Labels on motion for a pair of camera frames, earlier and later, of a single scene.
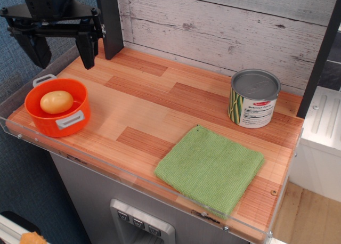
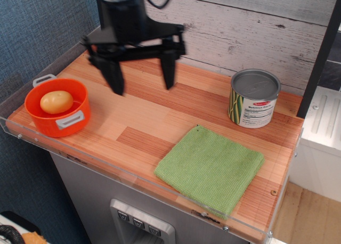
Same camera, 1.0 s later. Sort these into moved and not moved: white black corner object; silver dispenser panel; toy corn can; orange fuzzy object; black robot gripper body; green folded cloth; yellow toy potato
Moved: black robot gripper body
Not moved: silver dispenser panel; white black corner object; yellow toy potato; green folded cloth; toy corn can; orange fuzzy object
